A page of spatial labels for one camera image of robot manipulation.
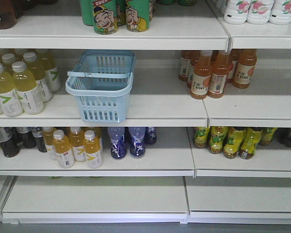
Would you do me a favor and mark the light blue plastic basket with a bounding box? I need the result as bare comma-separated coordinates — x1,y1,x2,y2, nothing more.
65,50,136,123

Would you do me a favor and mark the yellow lemon tea bottle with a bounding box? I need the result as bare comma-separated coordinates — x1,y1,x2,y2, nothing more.
208,126,229,154
239,127,262,159
194,127,210,149
223,127,246,159

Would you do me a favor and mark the orange juice glass bottle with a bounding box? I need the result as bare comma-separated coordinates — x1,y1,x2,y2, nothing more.
208,50,230,99
191,50,212,100
232,49,257,89

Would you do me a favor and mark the pale green drink bottle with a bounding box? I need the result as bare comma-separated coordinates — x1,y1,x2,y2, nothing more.
23,52,52,102
36,49,61,92
12,61,44,115
0,63,23,117

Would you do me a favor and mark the white metal shelf unit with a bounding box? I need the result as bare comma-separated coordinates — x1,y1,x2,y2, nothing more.
0,0,291,225

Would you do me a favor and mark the white peach drink bottle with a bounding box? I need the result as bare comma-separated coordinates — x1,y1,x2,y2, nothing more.
269,0,291,25
224,0,251,25
247,0,274,25

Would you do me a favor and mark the green cartoon drink can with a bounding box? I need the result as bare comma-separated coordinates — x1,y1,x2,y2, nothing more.
92,0,117,35
125,0,150,32

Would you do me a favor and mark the orange vitamin drink bottle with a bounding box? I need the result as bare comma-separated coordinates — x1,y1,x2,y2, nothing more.
68,127,86,162
83,130,102,168
52,130,75,168

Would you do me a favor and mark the plastic cola bottle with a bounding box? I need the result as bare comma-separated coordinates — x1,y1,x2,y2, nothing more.
279,128,291,147

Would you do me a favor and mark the blue sports drink bottle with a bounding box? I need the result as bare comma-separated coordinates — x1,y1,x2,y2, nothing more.
145,127,157,145
108,127,127,159
129,127,146,158

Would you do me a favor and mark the dark drink bottle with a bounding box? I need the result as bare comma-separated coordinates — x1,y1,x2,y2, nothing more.
16,127,36,149
31,127,47,152
0,127,19,158

